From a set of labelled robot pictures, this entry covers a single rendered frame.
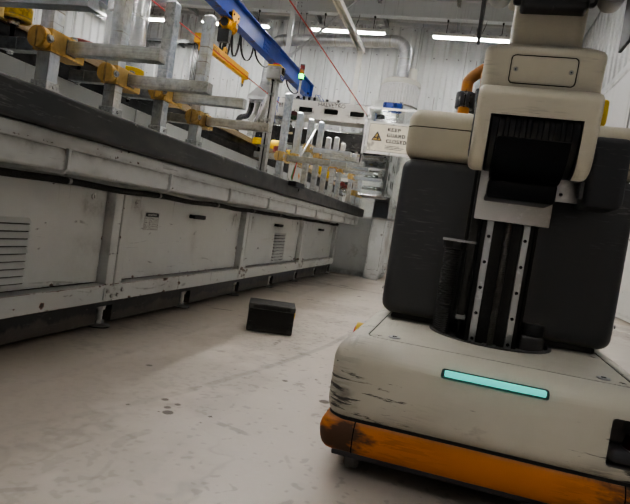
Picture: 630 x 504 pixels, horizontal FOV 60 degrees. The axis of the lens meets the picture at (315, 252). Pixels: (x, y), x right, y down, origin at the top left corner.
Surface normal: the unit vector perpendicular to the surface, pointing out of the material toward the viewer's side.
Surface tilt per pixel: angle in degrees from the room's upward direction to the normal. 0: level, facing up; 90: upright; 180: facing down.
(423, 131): 90
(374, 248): 90
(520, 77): 98
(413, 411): 90
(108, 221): 90
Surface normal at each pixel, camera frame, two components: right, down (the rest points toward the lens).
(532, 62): -0.27, 0.15
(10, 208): 0.96, 0.15
